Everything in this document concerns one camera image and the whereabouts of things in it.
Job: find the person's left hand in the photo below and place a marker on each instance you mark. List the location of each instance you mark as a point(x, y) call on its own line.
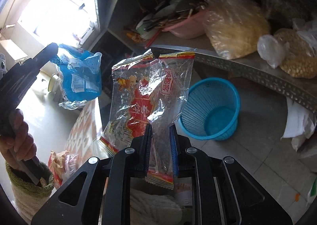
point(22, 138)

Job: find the blue plastic basket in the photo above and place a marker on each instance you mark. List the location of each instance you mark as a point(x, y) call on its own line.
point(210, 101)

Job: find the embossed metal shelf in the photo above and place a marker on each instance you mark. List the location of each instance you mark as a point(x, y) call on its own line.
point(260, 71)

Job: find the crumpled white plastic bag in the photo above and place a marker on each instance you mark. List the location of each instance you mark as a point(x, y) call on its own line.
point(307, 33)

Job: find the clear bag with dark contents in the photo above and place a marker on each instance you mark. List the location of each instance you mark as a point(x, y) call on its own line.
point(282, 2)

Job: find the clear red-printed plastic wrapper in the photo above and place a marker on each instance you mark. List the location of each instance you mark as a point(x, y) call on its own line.
point(138, 91)

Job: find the clear bag of corn kernels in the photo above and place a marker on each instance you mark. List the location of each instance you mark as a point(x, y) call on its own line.
point(299, 59)

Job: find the white sack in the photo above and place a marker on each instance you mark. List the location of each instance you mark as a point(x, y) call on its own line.
point(299, 121)

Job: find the crumpled red wrapper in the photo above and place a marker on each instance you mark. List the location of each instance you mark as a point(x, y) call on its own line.
point(59, 163)

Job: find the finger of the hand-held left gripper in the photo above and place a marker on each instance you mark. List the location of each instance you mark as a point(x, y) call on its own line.
point(47, 51)

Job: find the window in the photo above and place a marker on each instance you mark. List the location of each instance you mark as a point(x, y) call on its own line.
point(57, 9)

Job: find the white enamel basin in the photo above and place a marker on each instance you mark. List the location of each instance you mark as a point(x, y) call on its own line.
point(52, 82)

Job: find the orange food packet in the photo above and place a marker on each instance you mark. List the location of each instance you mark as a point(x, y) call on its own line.
point(131, 35)

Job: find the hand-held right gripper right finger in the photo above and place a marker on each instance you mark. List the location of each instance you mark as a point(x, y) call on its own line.
point(172, 150)

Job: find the clear bag of pale noodles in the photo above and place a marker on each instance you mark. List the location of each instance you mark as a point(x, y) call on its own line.
point(235, 34)

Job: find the blue plastic wrapper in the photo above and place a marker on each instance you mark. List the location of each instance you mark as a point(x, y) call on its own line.
point(81, 76)

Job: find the person's cream fleece clothing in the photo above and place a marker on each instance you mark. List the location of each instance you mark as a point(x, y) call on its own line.
point(153, 205)

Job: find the pink plastic basin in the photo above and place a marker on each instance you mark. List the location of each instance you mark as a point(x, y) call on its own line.
point(188, 27)

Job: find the pile of kitchen utensils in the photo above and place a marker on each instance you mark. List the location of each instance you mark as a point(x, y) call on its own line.
point(173, 14)

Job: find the person's left forearm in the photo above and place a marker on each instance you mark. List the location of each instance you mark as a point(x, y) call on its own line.
point(27, 200)

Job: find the tile-patterned tablecloth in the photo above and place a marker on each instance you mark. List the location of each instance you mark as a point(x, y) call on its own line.
point(84, 126)

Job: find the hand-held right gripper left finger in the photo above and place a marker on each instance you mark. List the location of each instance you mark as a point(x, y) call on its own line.
point(142, 155)

